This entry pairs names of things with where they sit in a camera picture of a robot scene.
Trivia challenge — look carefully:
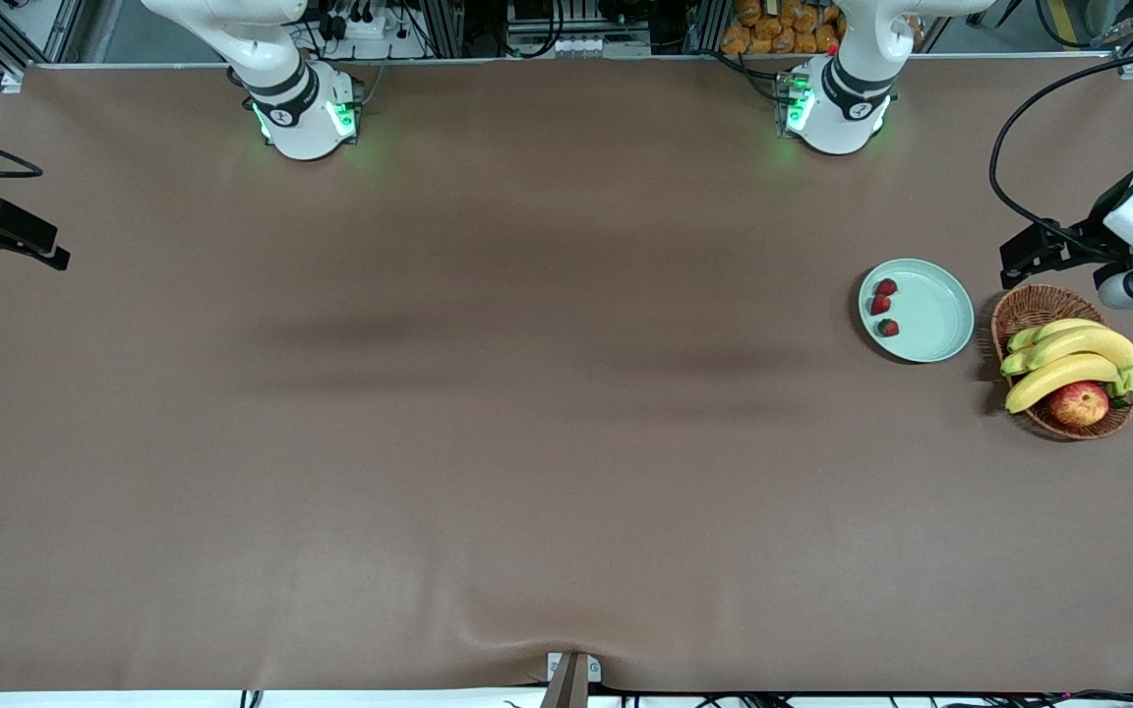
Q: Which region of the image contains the light green round plate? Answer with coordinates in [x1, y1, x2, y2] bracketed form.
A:
[858, 258, 976, 364]

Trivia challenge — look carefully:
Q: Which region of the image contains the brown wicker basket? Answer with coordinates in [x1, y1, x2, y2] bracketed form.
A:
[990, 284, 1133, 442]

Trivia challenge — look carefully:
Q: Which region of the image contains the small greenish yellow banana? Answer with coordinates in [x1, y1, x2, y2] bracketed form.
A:
[1007, 319, 1106, 353]

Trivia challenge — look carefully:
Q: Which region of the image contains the large yellow banana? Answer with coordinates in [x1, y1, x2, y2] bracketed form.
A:
[1005, 353, 1123, 415]
[1000, 326, 1133, 377]

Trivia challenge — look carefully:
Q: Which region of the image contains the red yellow apple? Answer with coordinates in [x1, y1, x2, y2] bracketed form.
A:
[1047, 381, 1111, 429]

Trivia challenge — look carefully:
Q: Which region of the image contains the pile of orange round items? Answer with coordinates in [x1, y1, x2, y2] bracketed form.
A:
[720, 0, 924, 56]

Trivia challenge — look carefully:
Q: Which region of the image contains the white power strip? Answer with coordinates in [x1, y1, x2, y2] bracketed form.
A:
[326, 0, 392, 40]

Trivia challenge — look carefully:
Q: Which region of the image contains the brown table mat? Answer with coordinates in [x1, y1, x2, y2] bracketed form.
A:
[0, 54, 1133, 694]

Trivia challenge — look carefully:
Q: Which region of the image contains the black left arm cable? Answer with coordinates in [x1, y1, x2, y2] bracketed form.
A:
[988, 39, 1133, 262]

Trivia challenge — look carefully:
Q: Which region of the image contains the aluminium profile post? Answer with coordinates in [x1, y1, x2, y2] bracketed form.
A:
[417, 0, 466, 58]
[685, 0, 725, 55]

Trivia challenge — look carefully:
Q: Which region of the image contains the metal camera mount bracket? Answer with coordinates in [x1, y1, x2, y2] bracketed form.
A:
[539, 651, 603, 708]

